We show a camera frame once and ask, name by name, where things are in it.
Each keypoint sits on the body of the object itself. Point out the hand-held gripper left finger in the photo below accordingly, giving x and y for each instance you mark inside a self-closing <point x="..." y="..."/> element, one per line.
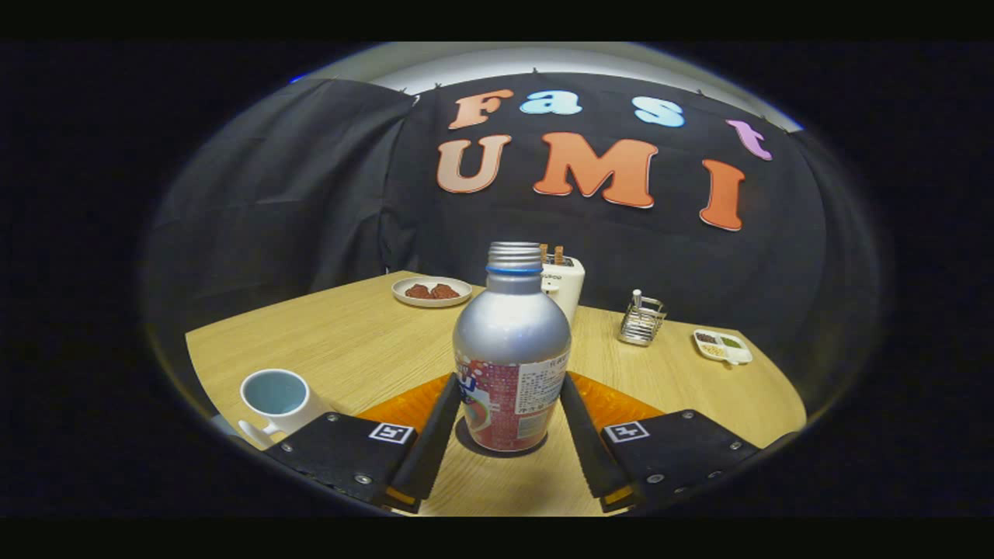
<point x="431" y="442"/>

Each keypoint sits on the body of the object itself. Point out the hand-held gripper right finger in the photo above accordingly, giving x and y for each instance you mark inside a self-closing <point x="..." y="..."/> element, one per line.
<point x="586" y="446"/>

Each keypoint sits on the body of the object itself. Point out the dark brown round coaster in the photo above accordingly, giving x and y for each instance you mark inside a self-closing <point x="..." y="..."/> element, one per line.
<point x="462" y="439"/>

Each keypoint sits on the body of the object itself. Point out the silver juice bottle red label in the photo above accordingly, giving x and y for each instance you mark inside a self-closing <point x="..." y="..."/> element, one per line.
<point x="512" y="334"/>

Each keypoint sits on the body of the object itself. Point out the white cup blue inside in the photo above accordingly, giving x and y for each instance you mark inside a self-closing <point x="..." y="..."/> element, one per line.
<point x="283" y="400"/>

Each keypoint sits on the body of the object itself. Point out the wooden table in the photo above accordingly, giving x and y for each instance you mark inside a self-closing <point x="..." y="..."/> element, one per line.
<point x="365" y="349"/>

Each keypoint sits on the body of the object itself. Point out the white round plate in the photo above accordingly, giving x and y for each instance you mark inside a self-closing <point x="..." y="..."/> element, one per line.
<point x="431" y="303"/>

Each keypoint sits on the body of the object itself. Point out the reddish brown food piece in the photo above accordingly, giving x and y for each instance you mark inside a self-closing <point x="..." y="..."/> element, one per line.
<point x="446" y="292"/>
<point x="418" y="292"/>

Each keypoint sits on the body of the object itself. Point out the white utensil in holder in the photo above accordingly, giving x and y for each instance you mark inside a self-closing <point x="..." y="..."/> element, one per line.
<point x="637" y="299"/>

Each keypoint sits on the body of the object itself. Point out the white toaster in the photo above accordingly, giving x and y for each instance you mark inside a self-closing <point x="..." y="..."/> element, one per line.
<point x="567" y="287"/>

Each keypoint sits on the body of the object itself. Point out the white divided dish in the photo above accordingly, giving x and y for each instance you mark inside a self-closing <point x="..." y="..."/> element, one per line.
<point x="722" y="347"/>

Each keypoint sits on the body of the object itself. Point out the black backdrop cloth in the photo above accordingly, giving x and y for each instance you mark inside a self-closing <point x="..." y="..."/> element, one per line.
<point x="311" y="178"/>

